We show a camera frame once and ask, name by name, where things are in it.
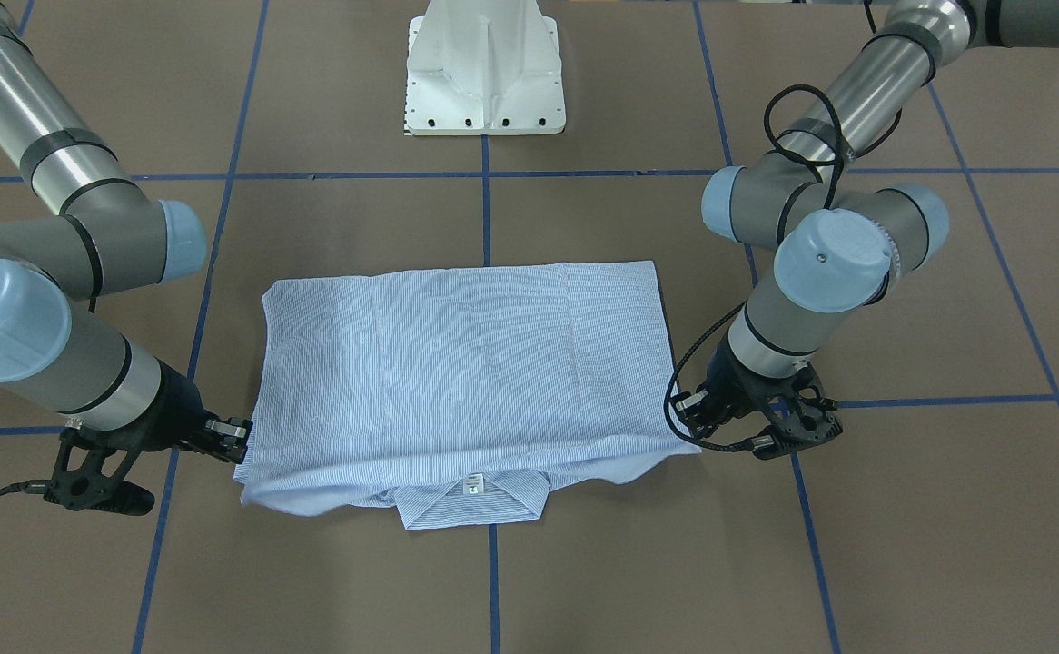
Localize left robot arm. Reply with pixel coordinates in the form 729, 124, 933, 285
663, 1, 1059, 460

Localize brown paper table cover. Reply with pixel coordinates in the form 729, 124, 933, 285
0, 1, 1059, 653

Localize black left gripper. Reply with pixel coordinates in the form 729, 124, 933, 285
675, 341, 844, 461

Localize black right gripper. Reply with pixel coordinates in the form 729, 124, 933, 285
44, 362, 254, 517

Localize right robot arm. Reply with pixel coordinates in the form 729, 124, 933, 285
0, 3, 252, 516

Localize light blue striped shirt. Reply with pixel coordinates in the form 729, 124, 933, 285
233, 261, 698, 530

